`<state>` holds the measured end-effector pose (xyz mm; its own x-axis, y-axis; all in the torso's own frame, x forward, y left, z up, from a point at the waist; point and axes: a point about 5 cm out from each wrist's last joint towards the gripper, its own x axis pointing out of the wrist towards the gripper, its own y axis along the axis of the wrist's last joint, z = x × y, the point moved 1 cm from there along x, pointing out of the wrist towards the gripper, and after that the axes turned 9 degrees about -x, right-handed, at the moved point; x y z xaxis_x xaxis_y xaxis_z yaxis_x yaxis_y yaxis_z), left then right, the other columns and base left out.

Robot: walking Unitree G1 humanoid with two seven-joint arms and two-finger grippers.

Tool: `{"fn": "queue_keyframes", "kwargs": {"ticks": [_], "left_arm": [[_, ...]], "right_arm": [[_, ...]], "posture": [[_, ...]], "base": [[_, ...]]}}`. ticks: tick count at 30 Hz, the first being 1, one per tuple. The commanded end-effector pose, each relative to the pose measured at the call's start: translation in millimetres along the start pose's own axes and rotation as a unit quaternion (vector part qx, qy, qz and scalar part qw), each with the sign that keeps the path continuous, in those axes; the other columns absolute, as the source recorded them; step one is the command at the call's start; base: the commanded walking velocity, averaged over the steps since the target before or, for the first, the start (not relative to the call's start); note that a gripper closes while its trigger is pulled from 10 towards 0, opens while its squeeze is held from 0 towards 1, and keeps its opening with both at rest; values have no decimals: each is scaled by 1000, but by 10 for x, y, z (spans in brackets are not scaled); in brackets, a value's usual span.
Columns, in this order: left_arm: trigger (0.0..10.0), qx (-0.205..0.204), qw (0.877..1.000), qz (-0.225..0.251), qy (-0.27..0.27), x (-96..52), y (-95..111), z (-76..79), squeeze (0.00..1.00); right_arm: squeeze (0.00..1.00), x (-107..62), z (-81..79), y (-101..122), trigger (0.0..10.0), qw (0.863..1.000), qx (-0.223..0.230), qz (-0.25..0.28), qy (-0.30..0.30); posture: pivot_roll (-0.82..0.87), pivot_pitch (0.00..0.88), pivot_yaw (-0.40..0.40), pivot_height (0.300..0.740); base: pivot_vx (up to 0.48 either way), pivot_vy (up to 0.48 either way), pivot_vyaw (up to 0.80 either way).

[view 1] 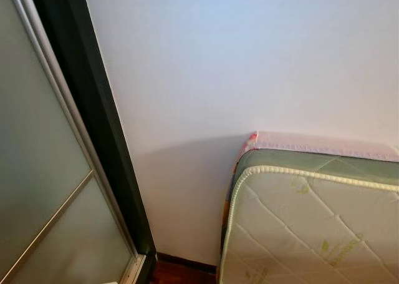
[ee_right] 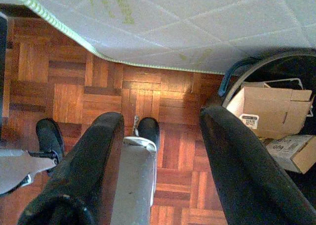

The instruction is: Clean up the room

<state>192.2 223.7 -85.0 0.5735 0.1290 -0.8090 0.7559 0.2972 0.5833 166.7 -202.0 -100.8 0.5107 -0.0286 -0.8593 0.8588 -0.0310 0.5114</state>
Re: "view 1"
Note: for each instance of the white green quilted mattress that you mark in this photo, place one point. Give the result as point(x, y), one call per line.
point(312, 221)

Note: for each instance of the thin pink mattress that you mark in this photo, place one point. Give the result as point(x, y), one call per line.
point(312, 143)

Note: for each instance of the frosted glass wardrobe sliding door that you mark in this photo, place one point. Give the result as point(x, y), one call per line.
point(37, 140)

